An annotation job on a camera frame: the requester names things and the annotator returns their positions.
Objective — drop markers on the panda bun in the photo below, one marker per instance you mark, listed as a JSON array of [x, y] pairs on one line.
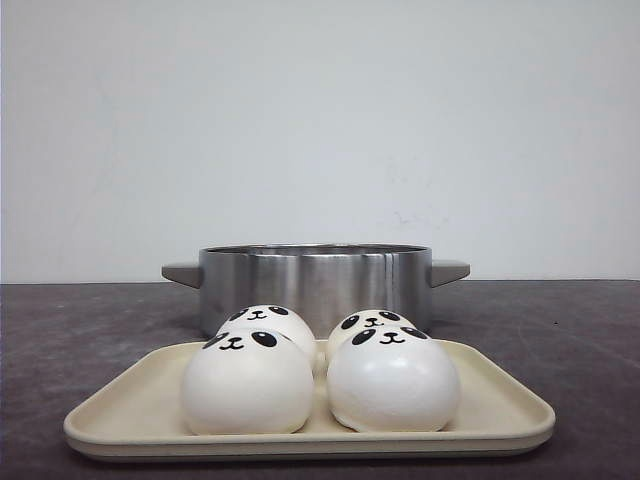
[[247, 381], [275, 318], [362, 320], [392, 379]]

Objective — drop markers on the stainless steel steamer pot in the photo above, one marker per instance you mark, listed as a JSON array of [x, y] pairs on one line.
[[323, 283]]

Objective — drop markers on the cream rectangular tray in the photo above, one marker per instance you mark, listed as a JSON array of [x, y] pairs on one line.
[[137, 417]]

